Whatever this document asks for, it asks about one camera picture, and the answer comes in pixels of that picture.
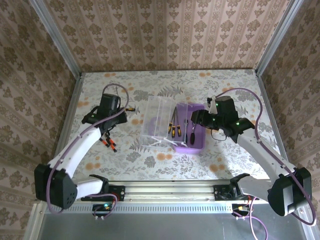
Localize purple toolbox with clear lid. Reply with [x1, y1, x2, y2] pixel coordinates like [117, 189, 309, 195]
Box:
[139, 94, 207, 155]

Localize chrome ratchet wrench black handle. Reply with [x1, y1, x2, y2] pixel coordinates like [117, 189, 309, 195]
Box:
[189, 122, 199, 146]

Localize slotted grey cable duct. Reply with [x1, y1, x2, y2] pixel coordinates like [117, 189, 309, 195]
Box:
[59, 202, 276, 212]

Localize black controller board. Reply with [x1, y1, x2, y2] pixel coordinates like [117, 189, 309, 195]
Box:
[91, 202, 114, 219]
[231, 202, 253, 219]

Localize screwdrivers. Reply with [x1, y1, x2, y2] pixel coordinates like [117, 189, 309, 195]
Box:
[167, 107, 179, 134]

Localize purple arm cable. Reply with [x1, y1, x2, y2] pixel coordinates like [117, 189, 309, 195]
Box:
[47, 83, 130, 221]
[218, 88, 318, 240]

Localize grey metal plate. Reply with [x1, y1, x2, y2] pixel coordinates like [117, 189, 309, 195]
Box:
[23, 202, 312, 240]

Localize aluminium frame post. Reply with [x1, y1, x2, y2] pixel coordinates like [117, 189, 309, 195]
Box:
[28, 0, 82, 76]
[256, 0, 302, 75]

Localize aluminium table side rail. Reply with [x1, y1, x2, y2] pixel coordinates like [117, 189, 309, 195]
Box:
[254, 69, 296, 176]
[47, 72, 85, 185]

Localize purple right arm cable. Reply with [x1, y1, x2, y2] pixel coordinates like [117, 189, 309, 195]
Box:
[218, 88, 318, 240]

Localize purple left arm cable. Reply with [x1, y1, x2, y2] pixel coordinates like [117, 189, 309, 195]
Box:
[47, 83, 130, 221]

